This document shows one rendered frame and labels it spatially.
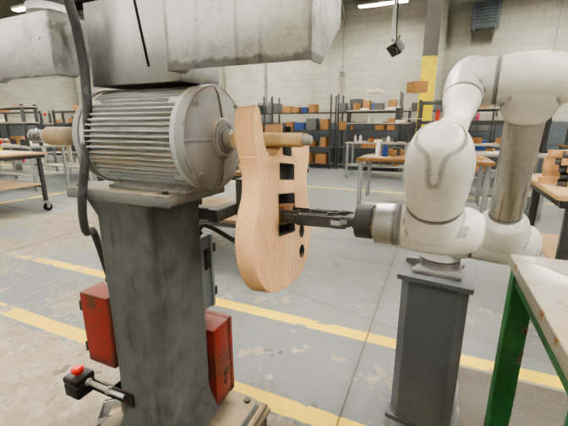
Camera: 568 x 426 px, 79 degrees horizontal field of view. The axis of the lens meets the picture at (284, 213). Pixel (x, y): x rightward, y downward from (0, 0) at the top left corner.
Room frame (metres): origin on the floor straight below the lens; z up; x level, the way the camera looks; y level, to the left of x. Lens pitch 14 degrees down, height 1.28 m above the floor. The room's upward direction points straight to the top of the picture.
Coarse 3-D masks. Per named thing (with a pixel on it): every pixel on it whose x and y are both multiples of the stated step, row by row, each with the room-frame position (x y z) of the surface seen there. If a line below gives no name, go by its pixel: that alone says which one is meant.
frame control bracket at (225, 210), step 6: (222, 204) 1.06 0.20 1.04; (228, 204) 1.06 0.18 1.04; (234, 204) 1.07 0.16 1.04; (210, 210) 0.99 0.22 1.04; (216, 210) 0.98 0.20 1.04; (222, 210) 1.00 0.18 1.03; (228, 210) 1.03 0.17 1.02; (234, 210) 1.06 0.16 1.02; (210, 216) 0.99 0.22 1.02; (216, 216) 0.98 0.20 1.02; (222, 216) 1.00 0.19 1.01; (228, 216) 1.03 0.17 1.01; (216, 222) 0.98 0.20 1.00
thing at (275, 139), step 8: (232, 136) 0.83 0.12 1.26; (264, 136) 0.80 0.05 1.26; (272, 136) 0.79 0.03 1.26; (280, 136) 0.78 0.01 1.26; (288, 136) 0.77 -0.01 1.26; (296, 136) 0.77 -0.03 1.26; (232, 144) 0.84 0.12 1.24; (272, 144) 0.79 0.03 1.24; (280, 144) 0.78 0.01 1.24; (288, 144) 0.77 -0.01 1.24; (296, 144) 0.77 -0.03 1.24
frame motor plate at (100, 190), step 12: (72, 192) 0.91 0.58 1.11; (96, 192) 0.88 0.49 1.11; (108, 192) 0.86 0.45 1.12; (120, 192) 0.85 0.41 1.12; (132, 192) 0.84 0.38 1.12; (144, 192) 0.84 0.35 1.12; (156, 192) 0.84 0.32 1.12; (192, 192) 0.86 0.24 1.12; (204, 192) 0.91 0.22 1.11; (216, 192) 0.96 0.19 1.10; (132, 204) 0.83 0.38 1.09; (144, 204) 0.81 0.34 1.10; (156, 204) 0.80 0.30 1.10; (168, 204) 0.78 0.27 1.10; (180, 204) 0.82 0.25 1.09
